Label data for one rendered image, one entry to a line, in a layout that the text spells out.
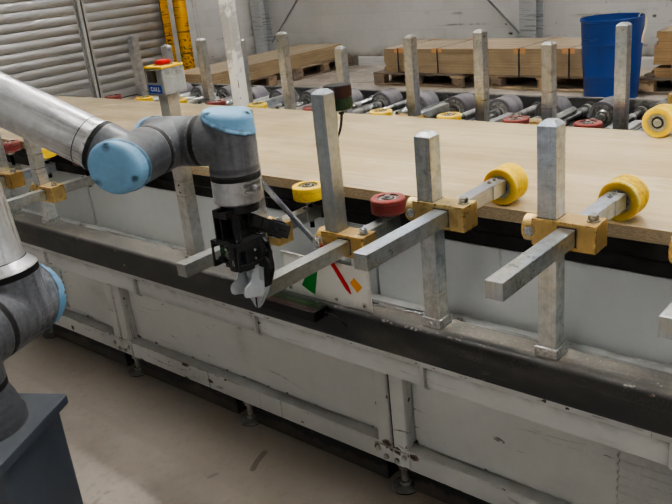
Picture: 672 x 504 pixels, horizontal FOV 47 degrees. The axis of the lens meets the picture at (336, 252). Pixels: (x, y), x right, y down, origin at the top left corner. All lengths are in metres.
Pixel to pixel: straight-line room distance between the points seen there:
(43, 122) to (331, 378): 1.23
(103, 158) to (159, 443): 1.53
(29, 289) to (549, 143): 1.08
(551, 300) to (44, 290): 1.05
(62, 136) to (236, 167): 0.29
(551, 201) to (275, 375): 1.32
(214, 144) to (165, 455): 1.45
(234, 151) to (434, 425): 1.04
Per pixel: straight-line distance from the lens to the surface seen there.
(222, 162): 1.35
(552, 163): 1.33
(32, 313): 1.74
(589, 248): 1.34
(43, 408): 1.76
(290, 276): 1.51
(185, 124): 1.38
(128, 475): 2.55
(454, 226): 1.46
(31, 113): 1.37
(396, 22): 10.40
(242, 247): 1.38
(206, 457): 2.54
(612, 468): 1.88
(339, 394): 2.27
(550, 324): 1.44
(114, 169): 1.28
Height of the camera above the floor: 1.42
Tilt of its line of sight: 21 degrees down
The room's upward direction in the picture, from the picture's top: 6 degrees counter-clockwise
